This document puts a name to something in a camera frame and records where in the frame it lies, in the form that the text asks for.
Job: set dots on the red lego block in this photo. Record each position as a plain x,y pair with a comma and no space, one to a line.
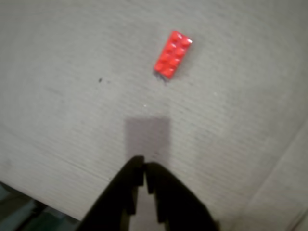
173,55

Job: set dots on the brown cardboard sheet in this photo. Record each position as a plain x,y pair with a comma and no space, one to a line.
72,96

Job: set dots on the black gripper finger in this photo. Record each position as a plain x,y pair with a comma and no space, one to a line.
115,197
178,204

